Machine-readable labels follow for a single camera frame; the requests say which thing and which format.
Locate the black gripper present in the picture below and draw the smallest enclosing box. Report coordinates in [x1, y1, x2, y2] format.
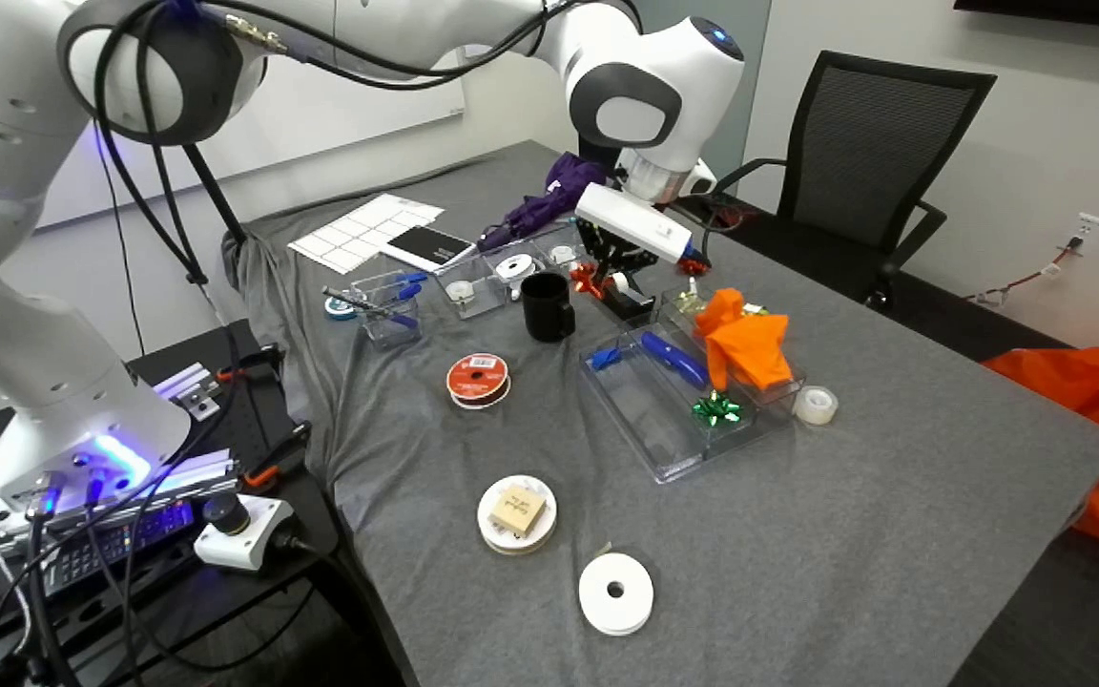
[569, 219, 661, 313]

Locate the small white ribbon spool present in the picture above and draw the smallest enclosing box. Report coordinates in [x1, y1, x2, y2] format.
[492, 253, 543, 291]

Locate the clear tray holding white spools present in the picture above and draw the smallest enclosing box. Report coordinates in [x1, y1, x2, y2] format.
[433, 245, 546, 325]

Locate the long clear plastic tray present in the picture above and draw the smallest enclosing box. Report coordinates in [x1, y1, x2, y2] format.
[577, 319, 718, 490]

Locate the clear tray holding bows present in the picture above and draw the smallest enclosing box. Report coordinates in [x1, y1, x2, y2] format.
[642, 318, 811, 450]

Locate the clear tray holding pens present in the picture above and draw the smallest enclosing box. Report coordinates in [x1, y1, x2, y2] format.
[339, 263, 429, 352]

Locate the plain white ribbon spool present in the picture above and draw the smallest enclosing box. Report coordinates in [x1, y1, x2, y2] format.
[571, 544, 661, 640]

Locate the black tape dispenser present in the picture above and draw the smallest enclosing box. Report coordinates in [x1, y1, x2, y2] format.
[599, 271, 661, 329]

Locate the black cup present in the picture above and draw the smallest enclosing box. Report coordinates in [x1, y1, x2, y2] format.
[520, 268, 580, 347]

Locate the short blue marker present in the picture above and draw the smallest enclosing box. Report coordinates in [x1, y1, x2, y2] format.
[583, 341, 632, 375]

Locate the gold gift bow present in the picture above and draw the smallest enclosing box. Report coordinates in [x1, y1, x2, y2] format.
[669, 280, 705, 319]

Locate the purple cloth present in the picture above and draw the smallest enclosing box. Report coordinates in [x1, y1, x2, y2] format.
[477, 147, 613, 254]

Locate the long blue marker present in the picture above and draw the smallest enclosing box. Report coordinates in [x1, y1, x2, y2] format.
[637, 329, 713, 393]

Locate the black phone in white box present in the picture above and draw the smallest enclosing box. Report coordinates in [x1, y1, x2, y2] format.
[376, 220, 479, 280]

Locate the green gift bow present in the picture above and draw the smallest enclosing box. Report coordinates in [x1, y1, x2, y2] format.
[689, 390, 750, 430]

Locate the pen with blue cap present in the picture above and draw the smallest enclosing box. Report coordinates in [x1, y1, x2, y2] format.
[362, 287, 428, 337]

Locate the silver grey pen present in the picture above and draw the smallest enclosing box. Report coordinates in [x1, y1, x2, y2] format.
[325, 295, 400, 332]

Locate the white label sheet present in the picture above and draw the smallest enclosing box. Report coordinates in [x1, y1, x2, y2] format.
[286, 188, 446, 280]

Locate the white spool with tan card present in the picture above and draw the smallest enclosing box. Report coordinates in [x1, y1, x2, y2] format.
[471, 469, 564, 560]

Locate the grey tablecloth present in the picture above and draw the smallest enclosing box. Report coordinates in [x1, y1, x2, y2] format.
[216, 136, 1099, 687]

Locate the black mesh office chair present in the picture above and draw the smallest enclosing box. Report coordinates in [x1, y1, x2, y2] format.
[686, 46, 998, 318]

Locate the black tripod pole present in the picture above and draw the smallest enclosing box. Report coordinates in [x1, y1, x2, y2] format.
[179, 133, 250, 245]

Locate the small silver metal block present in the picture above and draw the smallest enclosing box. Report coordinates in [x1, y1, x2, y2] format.
[150, 357, 225, 425]

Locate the orange fabric pile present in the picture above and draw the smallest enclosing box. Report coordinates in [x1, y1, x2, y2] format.
[980, 345, 1099, 560]

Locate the silver electronics box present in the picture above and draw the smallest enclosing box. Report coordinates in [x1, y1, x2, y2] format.
[0, 444, 241, 603]

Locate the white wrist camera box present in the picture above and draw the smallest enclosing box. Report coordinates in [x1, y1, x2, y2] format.
[569, 178, 694, 268]

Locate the orange handled clamp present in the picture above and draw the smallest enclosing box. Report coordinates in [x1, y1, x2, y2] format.
[241, 430, 311, 497]
[209, 347, 286, 393]

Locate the white wall outlet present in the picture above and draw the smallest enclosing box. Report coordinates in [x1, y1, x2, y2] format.
[1068, 206, 1099, 254]

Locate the black wall television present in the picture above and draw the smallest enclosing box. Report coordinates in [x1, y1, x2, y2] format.
[950, 0, 1099, 35]

